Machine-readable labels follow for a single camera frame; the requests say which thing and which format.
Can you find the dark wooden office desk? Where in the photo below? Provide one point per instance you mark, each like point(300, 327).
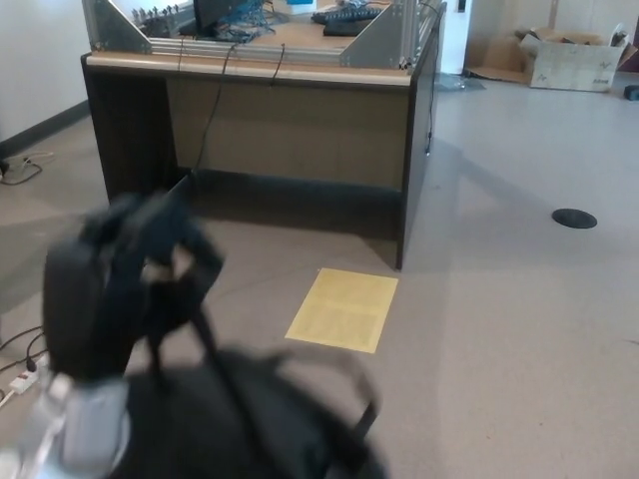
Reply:
point(299, 107)

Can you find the flat cardboard sheet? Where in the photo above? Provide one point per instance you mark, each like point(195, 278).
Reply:
point(499, 60)

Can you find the open cardboard box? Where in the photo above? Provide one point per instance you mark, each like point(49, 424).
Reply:
point(574, 67)

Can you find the white box with marker tag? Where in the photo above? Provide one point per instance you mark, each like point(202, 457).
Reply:
point(302, 2)

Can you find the black lunch bag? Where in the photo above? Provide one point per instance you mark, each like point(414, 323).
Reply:
point(239, 424)

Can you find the black computer monitor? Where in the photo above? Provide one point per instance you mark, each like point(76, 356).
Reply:
point(212, 15)

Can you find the yellow paper sheet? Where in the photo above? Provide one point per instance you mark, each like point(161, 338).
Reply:
point(342, 310)

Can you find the small dark blue object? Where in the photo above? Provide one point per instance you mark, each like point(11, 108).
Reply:
point(632, 93)

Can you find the black wall switch panel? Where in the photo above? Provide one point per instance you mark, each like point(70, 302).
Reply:
point(461, 6)

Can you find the row of small metal connectors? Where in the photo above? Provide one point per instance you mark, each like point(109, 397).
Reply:
point(157, 21)

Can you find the white power strip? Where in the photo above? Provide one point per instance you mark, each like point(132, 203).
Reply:
point(25, 381)

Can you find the crumpled clear plastic wrap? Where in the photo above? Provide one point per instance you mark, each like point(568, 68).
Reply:
point(459, 84)

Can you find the black round floor cover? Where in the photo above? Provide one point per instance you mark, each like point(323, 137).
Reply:
point(574, 218)

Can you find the aluminium profile frame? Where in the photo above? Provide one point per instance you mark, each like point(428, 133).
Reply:
point(122, 32)

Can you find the black keyboard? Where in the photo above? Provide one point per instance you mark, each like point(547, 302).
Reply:
point(344, 28)
point(347, 15)

